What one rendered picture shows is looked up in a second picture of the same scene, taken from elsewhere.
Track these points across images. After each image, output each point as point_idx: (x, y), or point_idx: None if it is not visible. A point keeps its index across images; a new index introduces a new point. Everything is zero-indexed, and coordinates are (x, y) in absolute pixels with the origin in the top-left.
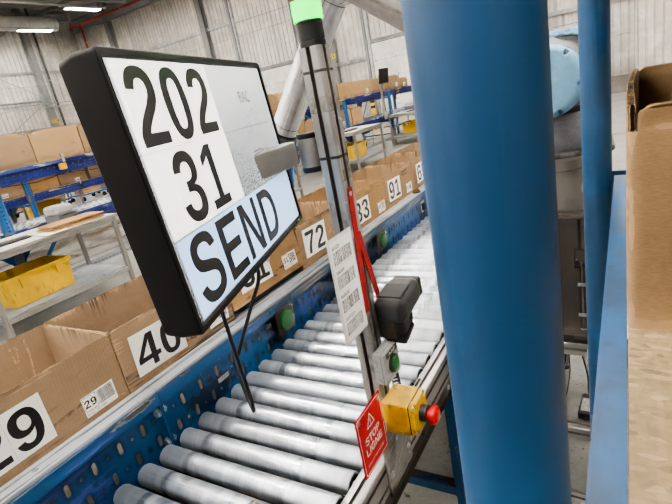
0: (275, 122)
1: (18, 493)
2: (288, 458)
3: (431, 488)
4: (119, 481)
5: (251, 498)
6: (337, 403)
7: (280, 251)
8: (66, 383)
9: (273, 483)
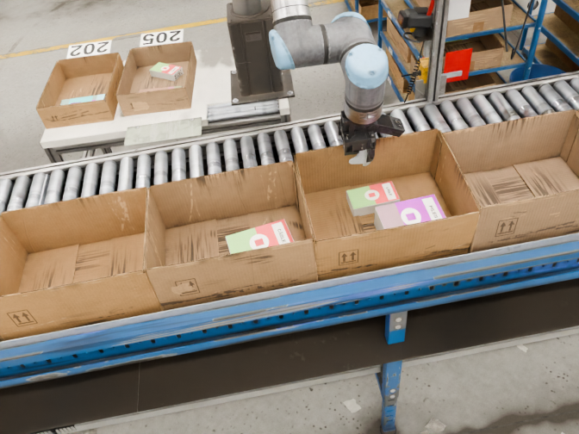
0: (308, 5)
1: None
2: (480, 120)
3: None
4: None
5: (512, 117)
6: (425, 127)
7: (334, 167)
8: None
9: (497, 115)
